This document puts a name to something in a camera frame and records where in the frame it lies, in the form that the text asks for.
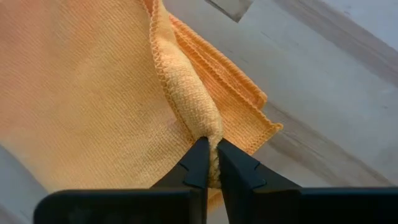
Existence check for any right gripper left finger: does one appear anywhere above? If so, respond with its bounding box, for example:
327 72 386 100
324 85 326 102
150 136 211 224

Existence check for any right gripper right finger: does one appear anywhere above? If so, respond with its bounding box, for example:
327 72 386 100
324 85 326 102
217 139 301 224

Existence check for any orange microfiber towel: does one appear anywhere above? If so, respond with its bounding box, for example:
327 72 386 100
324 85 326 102
0 0 284 215

